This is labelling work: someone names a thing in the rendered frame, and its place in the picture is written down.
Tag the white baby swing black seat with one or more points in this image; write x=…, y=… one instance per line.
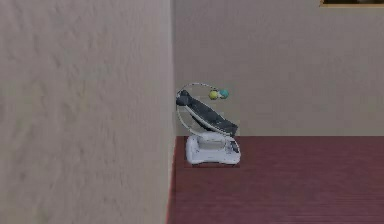
x=211, y=150

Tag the wooden framed wall picture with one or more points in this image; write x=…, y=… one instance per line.
x=352, y=4

